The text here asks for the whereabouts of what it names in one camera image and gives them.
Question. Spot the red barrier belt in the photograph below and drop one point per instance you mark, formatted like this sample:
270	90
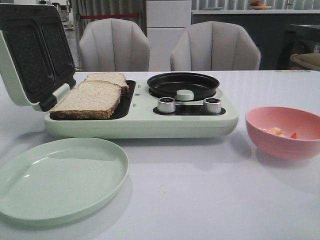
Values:
109	16

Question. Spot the right silver control knob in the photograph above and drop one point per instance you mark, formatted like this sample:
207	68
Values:
212	105

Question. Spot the pink plastic bowl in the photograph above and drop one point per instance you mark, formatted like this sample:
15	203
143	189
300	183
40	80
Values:
290	120

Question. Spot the fruit plate on counter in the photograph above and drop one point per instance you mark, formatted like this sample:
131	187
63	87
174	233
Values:
257	5

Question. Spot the silver control knob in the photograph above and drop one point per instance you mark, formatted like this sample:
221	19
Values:
166	105
212	105

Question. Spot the black round frying pan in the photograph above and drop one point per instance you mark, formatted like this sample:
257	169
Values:
167	84

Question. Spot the white cabinet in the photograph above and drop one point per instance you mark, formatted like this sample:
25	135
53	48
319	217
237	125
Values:
165	20

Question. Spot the left silver control knob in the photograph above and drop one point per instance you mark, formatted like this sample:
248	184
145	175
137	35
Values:
166	105

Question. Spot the left grey upholstered chair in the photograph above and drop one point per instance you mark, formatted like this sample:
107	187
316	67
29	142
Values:
114	45

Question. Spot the green breakfast maker base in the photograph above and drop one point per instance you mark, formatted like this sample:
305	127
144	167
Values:
137	117

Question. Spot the bread slice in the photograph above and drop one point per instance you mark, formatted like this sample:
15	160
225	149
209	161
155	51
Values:
111	77
91	100

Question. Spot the green plastic plate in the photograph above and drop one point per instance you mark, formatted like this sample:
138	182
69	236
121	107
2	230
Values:
61	181

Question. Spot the beige cushion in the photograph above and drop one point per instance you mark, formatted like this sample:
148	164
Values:
310	61

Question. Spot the cooked shrimp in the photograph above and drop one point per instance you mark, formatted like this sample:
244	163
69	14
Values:
279	132

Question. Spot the grey upholstered chair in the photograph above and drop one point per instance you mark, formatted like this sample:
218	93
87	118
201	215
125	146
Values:
215	46
114	45

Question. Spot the grey counter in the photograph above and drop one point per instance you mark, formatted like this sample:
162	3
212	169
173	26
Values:
267	28

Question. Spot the green breakfast maker lid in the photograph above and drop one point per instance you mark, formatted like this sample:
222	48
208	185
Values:
36	63

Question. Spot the right grey upholstered chair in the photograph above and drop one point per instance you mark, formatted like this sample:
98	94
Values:
215	46

